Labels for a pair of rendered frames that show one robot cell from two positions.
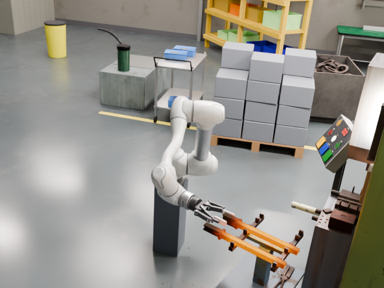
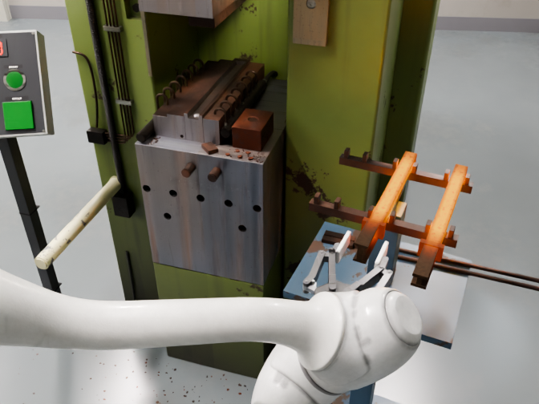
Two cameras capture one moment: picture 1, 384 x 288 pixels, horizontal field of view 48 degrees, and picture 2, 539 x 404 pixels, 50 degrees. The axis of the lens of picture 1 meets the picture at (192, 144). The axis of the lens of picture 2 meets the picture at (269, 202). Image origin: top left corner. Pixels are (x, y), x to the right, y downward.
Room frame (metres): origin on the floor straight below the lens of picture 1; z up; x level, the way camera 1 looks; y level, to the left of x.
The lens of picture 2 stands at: (2.07, 0.62, 1.73)
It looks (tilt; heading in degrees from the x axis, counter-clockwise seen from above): 36 degrees down; 260
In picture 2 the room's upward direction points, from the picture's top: straight up
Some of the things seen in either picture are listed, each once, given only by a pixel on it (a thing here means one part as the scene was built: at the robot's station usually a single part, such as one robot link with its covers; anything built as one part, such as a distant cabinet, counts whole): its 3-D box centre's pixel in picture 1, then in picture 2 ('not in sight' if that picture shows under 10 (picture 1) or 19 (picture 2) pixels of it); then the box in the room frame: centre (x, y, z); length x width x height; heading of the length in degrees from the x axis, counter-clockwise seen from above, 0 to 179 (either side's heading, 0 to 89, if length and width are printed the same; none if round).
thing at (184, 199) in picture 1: (187, 200); not in sight; (1.88, 0.00, 1.01); 0.09 x 0.06 x 0.09; 145
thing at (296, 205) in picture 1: (324, 214); (82, 219); (2.41, -0.91, 0.62); 0.44 x 0.05 x 0.05; 63
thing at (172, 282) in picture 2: not in sight; (237, 271); (1.91, -1.01, 0.23); 0.56 x 0.38 x 0.47; 63
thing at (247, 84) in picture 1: (262, 98); not in sight; (4.86, -0.80, 0.54); 1.09 x 0.73 x 1.08; 80
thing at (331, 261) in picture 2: (213, 208); (331, 275); (1.83, -0.13, 1.01); 0.11 x 0.01 x 0.04; 77
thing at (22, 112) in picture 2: (328, 156); (18, 115); (2.50, -0.88, 1.01); 0.07 x 0.05 x 0.07; 178
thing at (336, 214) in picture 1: (342, 221); (253, 129); (1.87, -0.81, 0.95); 0.12 x 0.09 x 0.07; 63
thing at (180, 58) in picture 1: (179, 84); not in sight; (5.44, 0.21, 0.45); 0.96 x 0.56 x 0.90; 163
